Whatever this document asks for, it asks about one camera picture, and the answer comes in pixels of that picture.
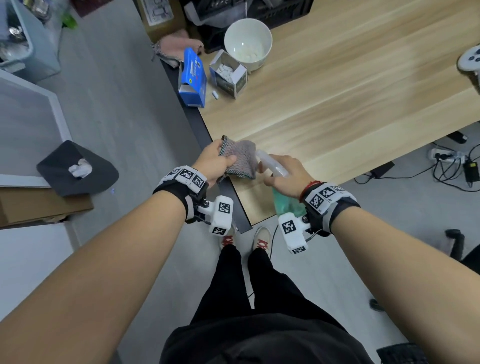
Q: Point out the blue carton box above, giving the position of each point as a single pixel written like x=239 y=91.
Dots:
x=193 y=78

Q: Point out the pale blue storage bin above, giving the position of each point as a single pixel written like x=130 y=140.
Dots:
x=41 y=56

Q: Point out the person's left forearm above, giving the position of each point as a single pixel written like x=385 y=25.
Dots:
x=93 y=281

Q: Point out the white and red shoe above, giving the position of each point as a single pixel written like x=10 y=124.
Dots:
x=262 y=240
x=227 y=240

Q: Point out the black shirt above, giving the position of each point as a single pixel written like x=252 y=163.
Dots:
x=262 y=345

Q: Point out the brown cardboard sheet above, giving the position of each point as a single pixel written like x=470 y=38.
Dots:
x=37 y=206

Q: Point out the white and red left shoe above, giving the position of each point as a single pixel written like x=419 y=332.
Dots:
x=227 y=240

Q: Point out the person's right forearm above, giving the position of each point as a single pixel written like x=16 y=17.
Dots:
x=412 y=281

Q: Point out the left wristband with markers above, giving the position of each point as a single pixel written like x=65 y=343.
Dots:
x=183 y=176

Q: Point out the black power adapter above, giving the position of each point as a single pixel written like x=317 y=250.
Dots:
x=382 y=169
x=471 y=170

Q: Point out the wristband with markers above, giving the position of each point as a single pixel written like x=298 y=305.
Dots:
x=322 y=198
x=183 y=176

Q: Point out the brown labelled cardboard box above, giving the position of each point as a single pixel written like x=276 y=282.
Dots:
x=176 y=28

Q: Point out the dark grey trash bin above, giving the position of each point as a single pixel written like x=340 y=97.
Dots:
x=60 y=180

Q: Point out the small white capsule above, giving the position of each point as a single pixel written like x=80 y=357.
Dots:
x=215 y=94

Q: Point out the pink cloth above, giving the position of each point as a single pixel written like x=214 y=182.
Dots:
x=172 y=45

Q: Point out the white power strip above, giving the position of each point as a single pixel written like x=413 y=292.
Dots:
x=438 y=153

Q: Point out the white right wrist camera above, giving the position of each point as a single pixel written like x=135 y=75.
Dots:
x=292 y=232

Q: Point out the white and red right shoe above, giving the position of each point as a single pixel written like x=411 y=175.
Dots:
x=262 y=240

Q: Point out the black trousers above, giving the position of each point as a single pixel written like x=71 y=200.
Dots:
x=232 y=285

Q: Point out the black plastic crate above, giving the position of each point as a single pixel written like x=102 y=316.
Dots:
x=277 y=13

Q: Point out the crumpled white tissue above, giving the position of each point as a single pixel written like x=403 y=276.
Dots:
x=80 y=168

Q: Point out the grey cleaning cloth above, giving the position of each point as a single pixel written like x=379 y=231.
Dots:
x=243 y=157

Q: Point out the white bowl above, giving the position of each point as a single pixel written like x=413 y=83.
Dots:
x=247 y=37

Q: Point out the person's right hand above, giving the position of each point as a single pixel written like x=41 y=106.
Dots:
x=294 y=180

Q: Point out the white game controller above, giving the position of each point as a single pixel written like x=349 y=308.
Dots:
x=470 y=60

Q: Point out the white-framed grey board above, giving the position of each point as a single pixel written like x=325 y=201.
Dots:
x=22 y=123

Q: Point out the white marker cube on wrist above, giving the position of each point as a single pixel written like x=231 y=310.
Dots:
x=221 y=215

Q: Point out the person's left hand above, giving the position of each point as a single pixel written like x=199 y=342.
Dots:
x=212 y=165

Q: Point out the small green object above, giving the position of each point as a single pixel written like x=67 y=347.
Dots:
x=69 y=21

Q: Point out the right wristband with markers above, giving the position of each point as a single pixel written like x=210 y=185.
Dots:
x=322 y=198

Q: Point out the small open white box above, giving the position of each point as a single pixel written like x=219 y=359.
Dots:
x=232 y=80

